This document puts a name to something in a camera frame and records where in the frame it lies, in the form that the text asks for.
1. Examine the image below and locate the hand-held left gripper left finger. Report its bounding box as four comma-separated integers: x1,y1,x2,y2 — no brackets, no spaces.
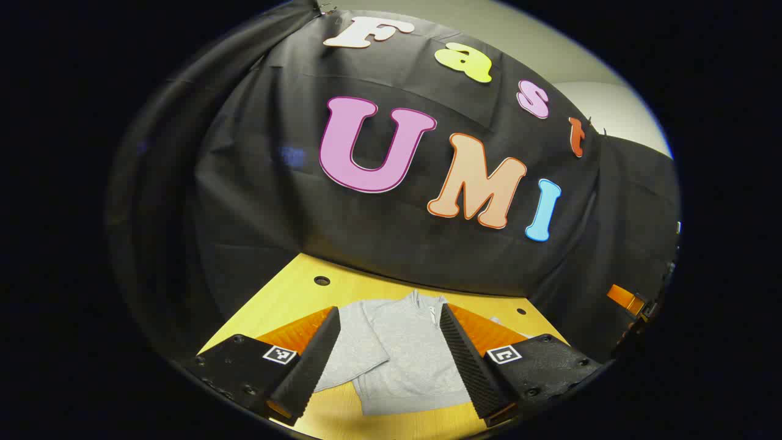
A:
183,306,342,427

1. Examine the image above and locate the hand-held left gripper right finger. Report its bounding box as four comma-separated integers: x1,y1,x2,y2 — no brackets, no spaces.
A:
439,302,603,428

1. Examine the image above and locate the grey zip-neck sweatshirt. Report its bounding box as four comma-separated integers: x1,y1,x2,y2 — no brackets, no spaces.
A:
315,290,532,417

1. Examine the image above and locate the black backdrop cloth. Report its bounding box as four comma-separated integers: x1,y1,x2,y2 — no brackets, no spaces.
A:
104,0,682,367

